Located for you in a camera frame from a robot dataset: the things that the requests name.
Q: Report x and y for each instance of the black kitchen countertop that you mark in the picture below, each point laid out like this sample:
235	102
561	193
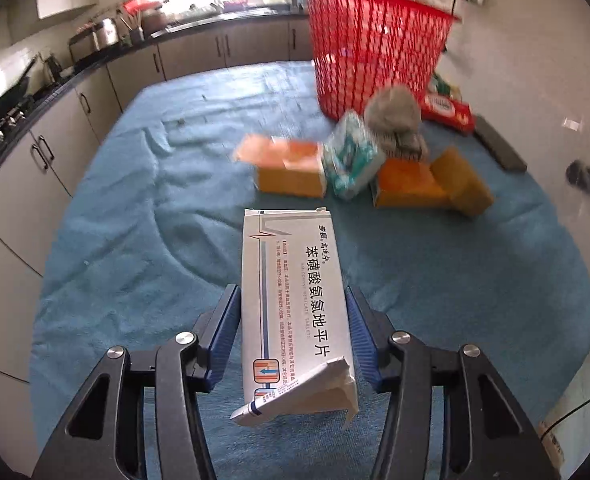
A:
90	67

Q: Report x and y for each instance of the steel kettle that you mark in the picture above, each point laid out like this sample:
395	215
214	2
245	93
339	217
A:
52	67

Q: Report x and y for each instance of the red snack packet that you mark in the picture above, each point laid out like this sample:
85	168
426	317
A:
447	110

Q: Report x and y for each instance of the grey crumpled cloth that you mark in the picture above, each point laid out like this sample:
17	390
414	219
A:
392	110

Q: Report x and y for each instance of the mustard yellow box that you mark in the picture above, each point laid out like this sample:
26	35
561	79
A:
462	185

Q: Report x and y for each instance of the teal tissue packet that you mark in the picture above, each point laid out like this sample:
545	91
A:
350	155

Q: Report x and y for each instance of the orange cardboard box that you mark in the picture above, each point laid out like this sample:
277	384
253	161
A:
285	170

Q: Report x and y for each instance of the pot with red lid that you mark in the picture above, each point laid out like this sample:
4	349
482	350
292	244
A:
152	20

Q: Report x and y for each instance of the green snack packet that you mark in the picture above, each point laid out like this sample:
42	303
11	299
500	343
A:
445	87

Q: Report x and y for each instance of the cream base cabinets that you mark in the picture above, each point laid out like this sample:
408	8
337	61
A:
95	115

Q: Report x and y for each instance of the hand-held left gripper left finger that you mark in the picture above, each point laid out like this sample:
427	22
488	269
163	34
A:
223	345

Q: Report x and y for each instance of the utensil holder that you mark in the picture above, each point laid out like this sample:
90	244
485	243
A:
135	32

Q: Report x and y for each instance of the flat orange box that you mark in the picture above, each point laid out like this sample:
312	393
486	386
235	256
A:
407	185

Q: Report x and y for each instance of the red plastic basket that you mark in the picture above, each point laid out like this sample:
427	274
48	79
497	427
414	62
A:
375	50

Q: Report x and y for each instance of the black phone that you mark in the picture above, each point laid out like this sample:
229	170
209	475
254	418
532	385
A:
500	145

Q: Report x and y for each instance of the white medicine box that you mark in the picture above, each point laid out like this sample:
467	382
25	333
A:
295	285

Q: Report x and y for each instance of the silver rice cooker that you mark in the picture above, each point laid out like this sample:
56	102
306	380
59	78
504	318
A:
105	32

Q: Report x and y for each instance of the blue table cloth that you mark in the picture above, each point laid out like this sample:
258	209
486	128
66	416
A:
150	240

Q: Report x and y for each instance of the black wok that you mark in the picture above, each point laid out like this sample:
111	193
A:
5	102

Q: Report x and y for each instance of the gas stove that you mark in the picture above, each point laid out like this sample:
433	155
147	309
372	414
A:
10	122

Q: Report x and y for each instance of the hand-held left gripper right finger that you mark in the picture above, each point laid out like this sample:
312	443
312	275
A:
362	340

